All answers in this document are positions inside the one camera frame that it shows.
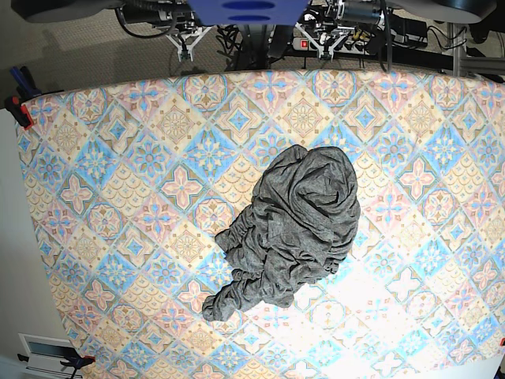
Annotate red black clamp upper left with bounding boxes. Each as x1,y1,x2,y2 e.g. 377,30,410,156
4,96,33,130

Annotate black orange clamp lower left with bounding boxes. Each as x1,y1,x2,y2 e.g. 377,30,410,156
17,354,95,378

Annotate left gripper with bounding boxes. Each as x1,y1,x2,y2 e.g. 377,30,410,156
295,23,347,60

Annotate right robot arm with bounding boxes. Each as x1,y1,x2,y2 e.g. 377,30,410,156
114,1,211,62

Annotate grey t-shirt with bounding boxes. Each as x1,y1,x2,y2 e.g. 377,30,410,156
202,144,361,321

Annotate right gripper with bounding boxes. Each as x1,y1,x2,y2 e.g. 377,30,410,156
166,27,212,62

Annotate white power strip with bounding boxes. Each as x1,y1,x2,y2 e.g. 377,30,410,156
291,35,370,59

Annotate blue black clamp handles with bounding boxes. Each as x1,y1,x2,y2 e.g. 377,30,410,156
9,66,42,100

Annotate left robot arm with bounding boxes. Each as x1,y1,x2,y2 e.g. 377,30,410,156
294,1,393,73

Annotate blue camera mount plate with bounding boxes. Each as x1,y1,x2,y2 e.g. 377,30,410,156
187,0,309,25

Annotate white floor vent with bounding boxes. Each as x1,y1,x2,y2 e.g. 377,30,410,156
18,333,77,378

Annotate patterned tablecloth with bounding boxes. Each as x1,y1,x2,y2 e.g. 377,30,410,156
17,70,504,378

